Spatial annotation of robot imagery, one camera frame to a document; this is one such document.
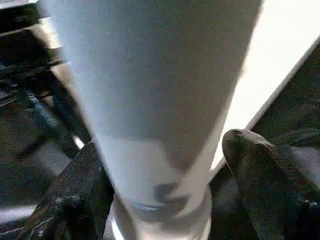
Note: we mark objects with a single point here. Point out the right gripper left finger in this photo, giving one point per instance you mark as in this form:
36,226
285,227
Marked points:
70,205

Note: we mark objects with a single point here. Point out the white plastic table leg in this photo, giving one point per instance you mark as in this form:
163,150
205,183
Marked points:
160,100

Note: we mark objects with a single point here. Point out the white plastic table top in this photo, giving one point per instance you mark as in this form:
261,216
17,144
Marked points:
280,60

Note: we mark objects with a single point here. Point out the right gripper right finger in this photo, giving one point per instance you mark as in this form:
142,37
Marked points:
275,190

